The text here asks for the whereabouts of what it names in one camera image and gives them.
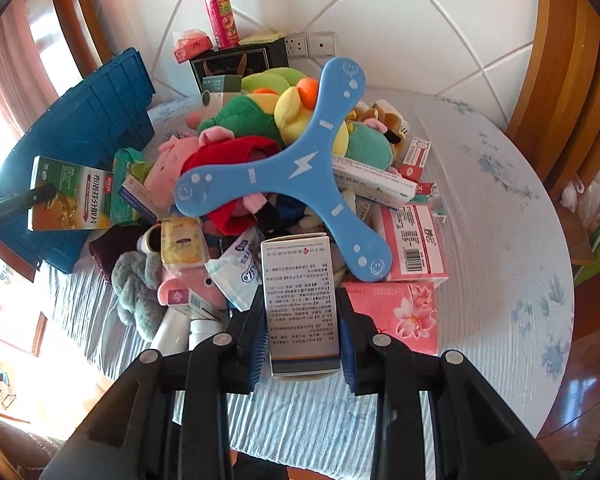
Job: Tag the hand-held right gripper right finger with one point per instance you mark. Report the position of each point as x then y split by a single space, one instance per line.
347 355

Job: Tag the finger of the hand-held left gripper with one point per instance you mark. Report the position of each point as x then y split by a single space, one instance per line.
17 204

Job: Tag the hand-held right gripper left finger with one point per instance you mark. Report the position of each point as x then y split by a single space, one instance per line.
258 355

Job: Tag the green medicine box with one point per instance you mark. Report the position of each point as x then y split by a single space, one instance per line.
70 195

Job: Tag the pink floral tissue pack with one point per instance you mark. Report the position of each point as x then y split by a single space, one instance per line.
395 310

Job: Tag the white printed medicine box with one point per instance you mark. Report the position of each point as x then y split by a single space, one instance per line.
300 300

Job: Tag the blue plastic crate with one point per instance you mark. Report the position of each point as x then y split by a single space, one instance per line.
80 120

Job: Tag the grey plush toy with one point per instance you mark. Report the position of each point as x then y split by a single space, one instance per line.
135 285

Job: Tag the blue three-arm boomerang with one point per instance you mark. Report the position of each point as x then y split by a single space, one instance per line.
290 170

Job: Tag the white plastic bottle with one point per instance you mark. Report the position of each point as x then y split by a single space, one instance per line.
202 332
172 330

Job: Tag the white blue tissue packet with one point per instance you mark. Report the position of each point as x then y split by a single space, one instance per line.
235 270

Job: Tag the small pink pig plush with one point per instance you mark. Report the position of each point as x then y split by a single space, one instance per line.
190 280

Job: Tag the dark maroon cloth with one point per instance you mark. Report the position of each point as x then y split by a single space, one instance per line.
112 250

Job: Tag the green wet wipes pack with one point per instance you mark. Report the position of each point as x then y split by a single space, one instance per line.
125 165

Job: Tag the white blue medicine box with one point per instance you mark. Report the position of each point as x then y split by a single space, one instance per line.
137 192

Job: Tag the pink white barcode box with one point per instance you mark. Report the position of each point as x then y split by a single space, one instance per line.
415 240

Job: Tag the yellow packet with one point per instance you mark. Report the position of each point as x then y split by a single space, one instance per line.
180 242

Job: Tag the pink curtain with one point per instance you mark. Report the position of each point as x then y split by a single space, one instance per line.
20 50

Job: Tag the long white medicine box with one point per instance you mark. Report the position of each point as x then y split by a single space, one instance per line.
370 180

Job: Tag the red green small box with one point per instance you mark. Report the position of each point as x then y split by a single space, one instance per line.
427 191

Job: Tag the round green plush toy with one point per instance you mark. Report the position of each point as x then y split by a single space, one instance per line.
365 147

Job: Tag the red white small box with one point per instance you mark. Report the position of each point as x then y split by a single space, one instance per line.
414 155

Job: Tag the green white carton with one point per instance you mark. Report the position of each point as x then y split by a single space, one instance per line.
220 87

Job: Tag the small pink tissue pack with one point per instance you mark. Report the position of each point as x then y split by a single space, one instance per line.
192 47

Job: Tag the brown plush toy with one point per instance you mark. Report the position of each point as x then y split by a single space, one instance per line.
385 120

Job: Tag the dark green plush toy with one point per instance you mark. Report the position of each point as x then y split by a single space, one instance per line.
240 115

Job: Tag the yellow duck plush toy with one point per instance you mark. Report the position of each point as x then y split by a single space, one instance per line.
292 110

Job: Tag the black gift box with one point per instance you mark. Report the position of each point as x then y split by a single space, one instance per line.
230 62

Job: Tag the pink snack canister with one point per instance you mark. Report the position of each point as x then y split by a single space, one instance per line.
222 20

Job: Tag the lime green plush toy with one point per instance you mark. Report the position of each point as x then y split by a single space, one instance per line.
275 79

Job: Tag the white plastic bag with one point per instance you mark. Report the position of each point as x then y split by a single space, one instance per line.
592 195

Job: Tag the yellow note pad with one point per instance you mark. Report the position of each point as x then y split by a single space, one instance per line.
260 38

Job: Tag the wooden headboard post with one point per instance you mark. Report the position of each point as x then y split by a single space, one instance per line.
75 5
565 75

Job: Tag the white wall socket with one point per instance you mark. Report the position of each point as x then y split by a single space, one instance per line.
321 44
295 45

